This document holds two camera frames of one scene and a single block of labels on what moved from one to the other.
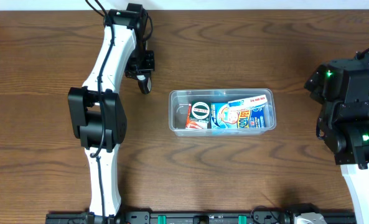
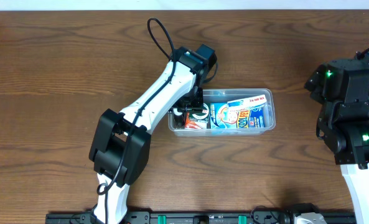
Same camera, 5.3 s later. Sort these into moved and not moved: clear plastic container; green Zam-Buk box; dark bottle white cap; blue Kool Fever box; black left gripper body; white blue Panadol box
Moved: black left gripper body; dark bottle white cap
Not moved: blue Kool Fever box; white blue Panadol box; clear plastic container; green Zam-Buk box
